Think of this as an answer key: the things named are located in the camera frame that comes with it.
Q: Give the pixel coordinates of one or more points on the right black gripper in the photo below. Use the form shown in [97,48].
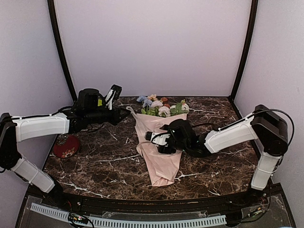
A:
[162,150]

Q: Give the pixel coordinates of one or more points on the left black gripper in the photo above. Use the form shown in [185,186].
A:
[116,118]

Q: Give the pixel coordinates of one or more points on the beige printed ribbon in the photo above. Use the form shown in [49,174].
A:
[140,128]

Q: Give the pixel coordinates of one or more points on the blue flower stem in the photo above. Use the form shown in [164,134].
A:
[143,99]

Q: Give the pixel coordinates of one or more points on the white rose stem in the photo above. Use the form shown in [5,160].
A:
[155,108]
[180,108]

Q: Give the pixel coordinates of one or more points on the peach and orange flower stem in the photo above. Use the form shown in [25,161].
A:
[159,98]

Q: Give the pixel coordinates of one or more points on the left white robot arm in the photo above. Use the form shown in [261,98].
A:
[16,132]

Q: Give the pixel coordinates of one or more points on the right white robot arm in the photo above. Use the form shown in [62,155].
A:
[264,126]

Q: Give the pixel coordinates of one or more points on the red embroidered pouch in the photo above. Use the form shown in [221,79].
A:
[66,146]

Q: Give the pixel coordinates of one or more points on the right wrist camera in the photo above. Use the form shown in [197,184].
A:
[178,127]

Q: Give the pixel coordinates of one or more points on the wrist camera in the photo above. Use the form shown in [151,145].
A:
[178,127]
[91,99]

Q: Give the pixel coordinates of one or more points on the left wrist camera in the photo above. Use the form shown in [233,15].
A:
[91,99]

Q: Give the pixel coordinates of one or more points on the left black frame post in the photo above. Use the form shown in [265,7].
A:
[60,49]

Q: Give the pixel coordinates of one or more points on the black frame post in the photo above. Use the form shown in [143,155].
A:
[245,51]
[60,49]

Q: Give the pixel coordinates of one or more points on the grey slotted cable duct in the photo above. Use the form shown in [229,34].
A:
[125,220]

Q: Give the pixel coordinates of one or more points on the right black frame post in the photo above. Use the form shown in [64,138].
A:
[245,51]

